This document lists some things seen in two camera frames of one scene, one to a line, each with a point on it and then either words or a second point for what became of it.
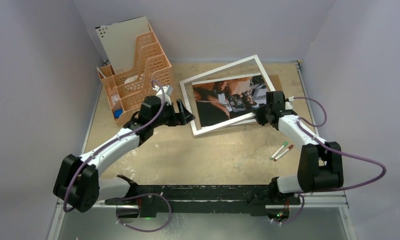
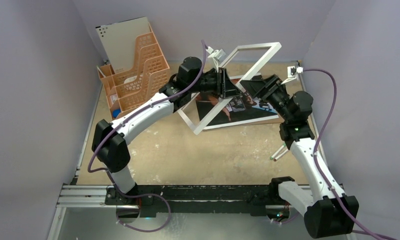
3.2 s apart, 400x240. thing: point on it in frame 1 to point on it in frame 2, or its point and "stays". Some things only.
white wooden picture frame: [260, 64] to [274, 47]
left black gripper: [188, 117] to [231, 90]
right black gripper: [262, 116] to [266, 89]
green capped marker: [274, 155] stays
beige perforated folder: [118, 40] stays
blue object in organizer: [118, 112] stays
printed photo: [230, 100] stays
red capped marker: [290, 147] stays
